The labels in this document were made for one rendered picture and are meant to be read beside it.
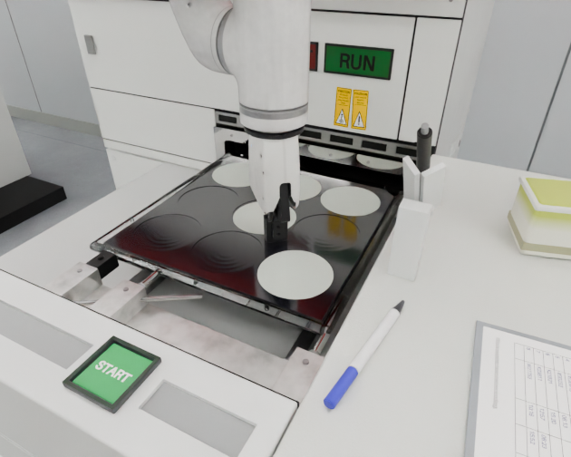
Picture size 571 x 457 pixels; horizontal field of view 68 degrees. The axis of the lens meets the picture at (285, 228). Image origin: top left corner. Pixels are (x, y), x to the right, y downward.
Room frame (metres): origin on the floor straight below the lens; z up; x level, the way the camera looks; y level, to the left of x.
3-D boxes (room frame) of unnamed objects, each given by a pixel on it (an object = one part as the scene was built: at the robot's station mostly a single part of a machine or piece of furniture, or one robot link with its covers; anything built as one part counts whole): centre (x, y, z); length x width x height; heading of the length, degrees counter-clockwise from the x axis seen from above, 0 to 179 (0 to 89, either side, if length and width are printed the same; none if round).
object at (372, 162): (0.77, -0.05, 0.89); 0.44 x 0.02 x 0.10; 63
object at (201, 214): (0.58, 0.03, 0.90); 0.34 x 0.34 x 0.01; 63
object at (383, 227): (0.50, -0.13, 0.90); 0.37 x 0.01 x 0.01; 153
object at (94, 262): (0.46, 0.25, 0.90); 0.04 x 0.02 x 0.03; 153
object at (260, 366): (0.34, 0.14, 0.87); 0.36 x 0.08 x 0.03; 63
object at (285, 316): (0.42, 0.12, 0.90); 0.38 x 0.01 x 0.01; 63
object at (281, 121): (0.52, 0.01, 1.09); 0.09 x 0.08 x 0.03; 16
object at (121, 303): (0.37, 0.21, 0.89); 0.08 x 0.03 x 0.03; 153
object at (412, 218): (0.37, -0.13, 1.03); 0.06 x 0.04 x 0.13; 153
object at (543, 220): (0.41, -0.31, 1.00); 0.07 x 0.07 x 0.07; 78
